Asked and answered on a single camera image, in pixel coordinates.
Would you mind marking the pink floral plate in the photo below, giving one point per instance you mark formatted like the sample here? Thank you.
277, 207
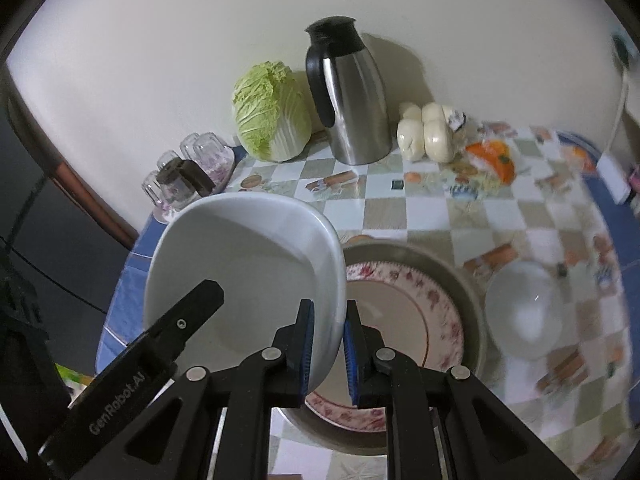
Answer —
390, 310

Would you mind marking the brown wooden frame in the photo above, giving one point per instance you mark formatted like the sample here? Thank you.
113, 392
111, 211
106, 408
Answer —
75, 180

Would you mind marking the dark brown box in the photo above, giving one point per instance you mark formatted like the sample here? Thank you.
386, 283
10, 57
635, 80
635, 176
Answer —
187, 175

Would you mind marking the white rectangular box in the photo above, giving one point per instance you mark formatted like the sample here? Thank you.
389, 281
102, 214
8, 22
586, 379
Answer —
615, 175

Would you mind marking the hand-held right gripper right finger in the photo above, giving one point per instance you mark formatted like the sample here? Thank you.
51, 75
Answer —
352, 355

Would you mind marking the clear glass cup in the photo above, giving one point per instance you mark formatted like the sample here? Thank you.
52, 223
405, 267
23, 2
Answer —
207, 147
177, 201
186, 146
167, 159
151, 187

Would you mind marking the checkered printed tablecloth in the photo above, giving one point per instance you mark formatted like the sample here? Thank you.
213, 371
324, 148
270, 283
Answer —
425, 215

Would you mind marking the stainless steel thermos jug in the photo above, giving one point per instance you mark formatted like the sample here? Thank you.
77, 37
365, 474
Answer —
357, 110

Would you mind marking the large stainless steel plate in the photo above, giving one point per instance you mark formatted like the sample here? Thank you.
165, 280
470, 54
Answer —
472, 300

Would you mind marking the green packet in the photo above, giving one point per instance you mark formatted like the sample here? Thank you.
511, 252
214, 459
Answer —
72, 376

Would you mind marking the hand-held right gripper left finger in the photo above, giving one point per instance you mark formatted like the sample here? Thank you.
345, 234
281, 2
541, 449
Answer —
306, 350

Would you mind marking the clear floral cup tray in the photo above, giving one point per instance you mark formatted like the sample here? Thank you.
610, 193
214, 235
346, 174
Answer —
221, 172

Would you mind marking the bag of white steamed buns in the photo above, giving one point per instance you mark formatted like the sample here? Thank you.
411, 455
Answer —
425, 135

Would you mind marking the white square bowl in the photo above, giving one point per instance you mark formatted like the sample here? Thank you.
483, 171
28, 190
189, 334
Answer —
235, 255

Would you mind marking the napa cabbage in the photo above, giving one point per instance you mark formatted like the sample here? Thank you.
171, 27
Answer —
270, 110

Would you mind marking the small white round bowl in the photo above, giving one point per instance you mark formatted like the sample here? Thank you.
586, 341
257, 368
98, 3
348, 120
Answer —
522, 310

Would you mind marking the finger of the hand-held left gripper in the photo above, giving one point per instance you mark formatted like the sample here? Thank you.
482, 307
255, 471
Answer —
185, 320

